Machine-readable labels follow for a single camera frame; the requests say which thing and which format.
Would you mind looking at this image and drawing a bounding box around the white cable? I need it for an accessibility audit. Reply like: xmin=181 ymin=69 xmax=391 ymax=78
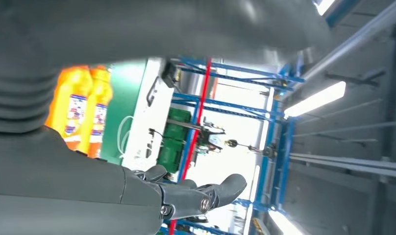
xmin=116 ymin=115 xmax=134 ymax=158

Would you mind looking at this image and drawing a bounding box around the white desk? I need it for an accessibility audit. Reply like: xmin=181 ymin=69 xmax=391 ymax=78
xmin=122 ymin=58 xmax=176 ymax=171

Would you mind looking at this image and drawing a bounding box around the fluorescent ceiling light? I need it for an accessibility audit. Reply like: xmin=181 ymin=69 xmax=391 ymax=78
xmin=269 ymin=210 xmax=304 ymax=235
xmin=312 ymin=0 xmax=336 ymax=16
xmin=284 ymin=81 xmax=347 ymax=118

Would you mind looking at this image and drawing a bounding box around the blue metal rack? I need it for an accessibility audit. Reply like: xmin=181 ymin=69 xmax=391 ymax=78
xmin=159 ymin=55 xmax=306 ymax=235

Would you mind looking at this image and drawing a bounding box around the hanging humanoid robot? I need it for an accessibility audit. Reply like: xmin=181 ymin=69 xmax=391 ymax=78
xmin=198 ymin=118 xmax=238 ymax=153

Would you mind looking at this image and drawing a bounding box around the red post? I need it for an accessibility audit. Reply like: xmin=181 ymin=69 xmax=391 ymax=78
xmin=168 ymin=58 xmax=212 ymax=235

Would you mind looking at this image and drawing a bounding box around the green plastic crate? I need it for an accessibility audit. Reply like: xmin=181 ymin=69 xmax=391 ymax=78
xmin=164 ymin=107 xmax=192 ymax=143
xmin=156 ymin=138 xmax=186 ymax=173

